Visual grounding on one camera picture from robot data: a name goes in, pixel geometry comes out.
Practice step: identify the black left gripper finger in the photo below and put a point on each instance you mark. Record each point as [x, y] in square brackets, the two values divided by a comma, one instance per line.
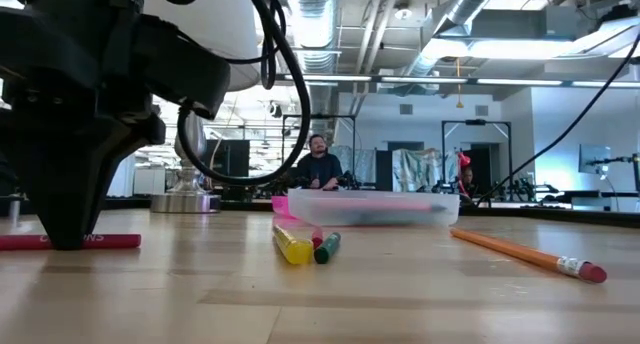
[70, 194]

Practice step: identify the yellow highlighter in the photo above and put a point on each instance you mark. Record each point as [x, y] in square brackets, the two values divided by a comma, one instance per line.
[295, 246]

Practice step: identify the green crayon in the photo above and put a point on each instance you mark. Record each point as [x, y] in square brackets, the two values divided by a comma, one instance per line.
[327, 249]

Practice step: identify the clear pencil box pink lid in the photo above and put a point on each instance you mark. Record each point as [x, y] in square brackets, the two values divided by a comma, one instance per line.
[375, 214]

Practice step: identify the orange pencil pink eraser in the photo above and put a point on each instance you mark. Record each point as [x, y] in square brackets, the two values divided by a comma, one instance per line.
[525, 254]

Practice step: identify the clear plastic pencil box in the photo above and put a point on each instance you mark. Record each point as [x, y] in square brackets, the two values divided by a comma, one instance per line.
[550, 214]

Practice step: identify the white pillar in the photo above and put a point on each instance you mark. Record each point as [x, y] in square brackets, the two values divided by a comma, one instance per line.
[122, 179]

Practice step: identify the white shade silver table lamp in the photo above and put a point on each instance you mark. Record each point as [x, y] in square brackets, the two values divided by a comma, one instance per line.
[190, 204]

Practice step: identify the black monitor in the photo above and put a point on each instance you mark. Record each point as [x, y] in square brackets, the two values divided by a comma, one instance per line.
[230, 156]

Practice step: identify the person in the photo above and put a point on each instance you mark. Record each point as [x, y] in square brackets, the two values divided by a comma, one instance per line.
[320, 169]
[467, 181]

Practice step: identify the long ceiling light strip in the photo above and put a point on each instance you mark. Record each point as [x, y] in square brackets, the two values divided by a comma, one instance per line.
[350, 78]

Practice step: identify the pale patterned cloth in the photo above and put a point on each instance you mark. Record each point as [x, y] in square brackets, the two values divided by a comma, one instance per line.
[420, 171]

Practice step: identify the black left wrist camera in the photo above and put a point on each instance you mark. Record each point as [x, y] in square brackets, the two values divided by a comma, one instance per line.
[185, 69]

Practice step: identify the black rig frame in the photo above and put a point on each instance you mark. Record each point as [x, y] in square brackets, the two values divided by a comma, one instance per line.
[475, 122]
[320, 116]

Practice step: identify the silver ceiling air duct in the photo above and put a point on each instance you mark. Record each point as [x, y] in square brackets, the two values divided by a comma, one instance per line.
[320, 34]

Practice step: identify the pale wall screen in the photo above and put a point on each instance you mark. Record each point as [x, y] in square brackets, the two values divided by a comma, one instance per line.
[595, 159]

